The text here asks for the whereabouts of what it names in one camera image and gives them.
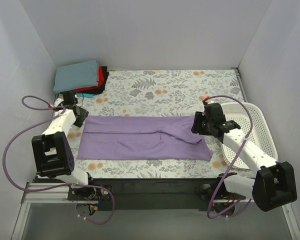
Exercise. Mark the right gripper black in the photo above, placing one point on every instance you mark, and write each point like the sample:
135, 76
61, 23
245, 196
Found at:
196, 123

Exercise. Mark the white plastic basket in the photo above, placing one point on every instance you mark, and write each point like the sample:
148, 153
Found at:
259, 149

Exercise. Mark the folded grey-blue t shirt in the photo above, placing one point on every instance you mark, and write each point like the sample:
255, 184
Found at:
67, 76

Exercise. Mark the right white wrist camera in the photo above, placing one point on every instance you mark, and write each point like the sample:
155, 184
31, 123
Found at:
208, 101

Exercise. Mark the purple t shirt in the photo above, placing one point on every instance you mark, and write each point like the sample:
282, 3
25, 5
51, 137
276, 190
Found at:
141, 138

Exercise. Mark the folded teal t shirt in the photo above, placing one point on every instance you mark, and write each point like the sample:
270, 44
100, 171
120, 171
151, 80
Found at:
84, 95

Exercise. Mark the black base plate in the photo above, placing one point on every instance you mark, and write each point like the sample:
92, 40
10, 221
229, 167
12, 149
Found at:
149, 193

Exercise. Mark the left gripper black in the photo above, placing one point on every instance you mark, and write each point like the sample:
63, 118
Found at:
80, 114

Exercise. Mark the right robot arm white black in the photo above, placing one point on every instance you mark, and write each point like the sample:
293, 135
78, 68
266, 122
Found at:
270, 187

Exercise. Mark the folded red t shirt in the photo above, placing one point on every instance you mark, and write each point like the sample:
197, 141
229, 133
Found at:
87, 82

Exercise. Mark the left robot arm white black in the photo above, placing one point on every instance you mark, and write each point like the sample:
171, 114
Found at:
52, 153

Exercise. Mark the aluminium frame rail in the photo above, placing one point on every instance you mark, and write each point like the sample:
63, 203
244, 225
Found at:
43, 190

